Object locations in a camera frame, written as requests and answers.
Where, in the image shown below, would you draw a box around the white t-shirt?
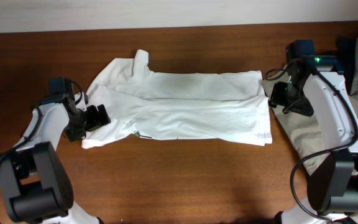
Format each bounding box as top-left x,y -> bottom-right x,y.
82,50 -> 272,149

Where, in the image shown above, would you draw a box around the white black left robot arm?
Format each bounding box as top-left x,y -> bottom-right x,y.
0,77 -> 111,223

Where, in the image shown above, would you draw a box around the black and red garment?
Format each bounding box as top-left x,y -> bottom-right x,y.
322,37 -> 356,95

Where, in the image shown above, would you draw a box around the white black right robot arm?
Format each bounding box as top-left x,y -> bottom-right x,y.
264,40 -> 358,223

